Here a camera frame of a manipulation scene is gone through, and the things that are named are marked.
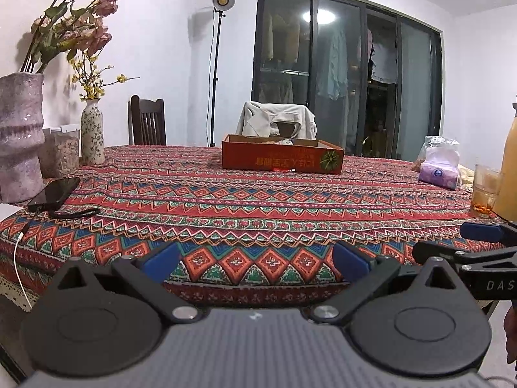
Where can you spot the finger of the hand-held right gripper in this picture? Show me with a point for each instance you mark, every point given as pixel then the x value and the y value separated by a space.
pixel 436 252
pixel 480 232

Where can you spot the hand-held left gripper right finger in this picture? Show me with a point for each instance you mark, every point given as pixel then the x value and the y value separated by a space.
pixel 350 260

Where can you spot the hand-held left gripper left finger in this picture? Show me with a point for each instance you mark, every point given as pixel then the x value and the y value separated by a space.
pixel 161 260

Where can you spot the brown cardboard box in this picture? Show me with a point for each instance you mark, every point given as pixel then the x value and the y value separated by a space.
pixel 278 159

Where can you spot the glass cup with drink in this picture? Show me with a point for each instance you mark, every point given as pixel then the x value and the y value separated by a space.
pixel 484 194

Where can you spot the purple tissue pack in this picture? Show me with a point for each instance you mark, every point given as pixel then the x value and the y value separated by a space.
pixel 438 171

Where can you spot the yellow drink bottle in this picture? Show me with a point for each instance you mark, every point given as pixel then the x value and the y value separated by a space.
pixel 508 161

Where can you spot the patterned red tablecloth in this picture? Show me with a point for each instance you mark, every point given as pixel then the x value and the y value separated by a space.
pixel 242 210

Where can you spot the clear plastic bag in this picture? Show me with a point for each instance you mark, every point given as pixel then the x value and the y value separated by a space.
pixel 438 142

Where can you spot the black smartphone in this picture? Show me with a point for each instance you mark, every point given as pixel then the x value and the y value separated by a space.
pixel 54 192

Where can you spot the dark wooden chair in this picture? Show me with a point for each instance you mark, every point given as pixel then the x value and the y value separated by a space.
pixel 147 123
pixel 287 129

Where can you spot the small floral ceramic vase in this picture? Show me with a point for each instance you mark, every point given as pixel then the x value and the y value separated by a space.
pixel 93 133

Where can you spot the beige jacket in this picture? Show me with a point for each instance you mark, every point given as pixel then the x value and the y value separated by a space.
pixel 258 121

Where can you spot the large pink ceramic vase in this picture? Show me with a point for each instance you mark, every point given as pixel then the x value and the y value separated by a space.
pixel 20 137

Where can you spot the yellow flower twigs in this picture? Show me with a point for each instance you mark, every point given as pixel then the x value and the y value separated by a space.
pixel 91 85

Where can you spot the hanging white shirt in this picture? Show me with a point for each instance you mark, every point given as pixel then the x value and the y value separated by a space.
pixel 383 62

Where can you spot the hanging light blue shirt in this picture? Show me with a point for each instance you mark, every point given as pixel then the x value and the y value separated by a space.
pixel 333 64

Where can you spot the black sliding glass door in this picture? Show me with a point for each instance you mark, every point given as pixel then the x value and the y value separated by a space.
pixel 291 68

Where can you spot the floor lamp on stand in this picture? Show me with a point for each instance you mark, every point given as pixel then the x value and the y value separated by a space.
pixel 223 0

